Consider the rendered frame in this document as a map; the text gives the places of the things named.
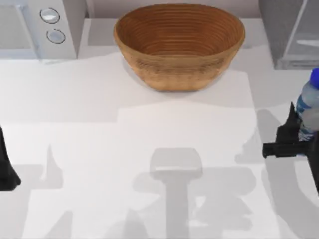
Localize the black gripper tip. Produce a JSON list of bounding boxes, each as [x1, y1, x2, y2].
[[0, 126, 22, 192]]

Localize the large microwave knob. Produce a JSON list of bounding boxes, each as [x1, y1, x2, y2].
[[39, 7, 61, 25]]

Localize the small microwave knob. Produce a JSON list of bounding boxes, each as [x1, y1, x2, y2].
[[46, 28, 67, 45]]

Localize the brown woven basket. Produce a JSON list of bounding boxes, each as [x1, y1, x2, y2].
[[113, 4, 246, 92]]

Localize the clear bottle with blue cap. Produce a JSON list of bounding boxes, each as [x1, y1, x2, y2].
[[295, 67, 319, 140]]

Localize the pale microwave oven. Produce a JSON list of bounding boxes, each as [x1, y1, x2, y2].
[[0, 0, 87, 61]]

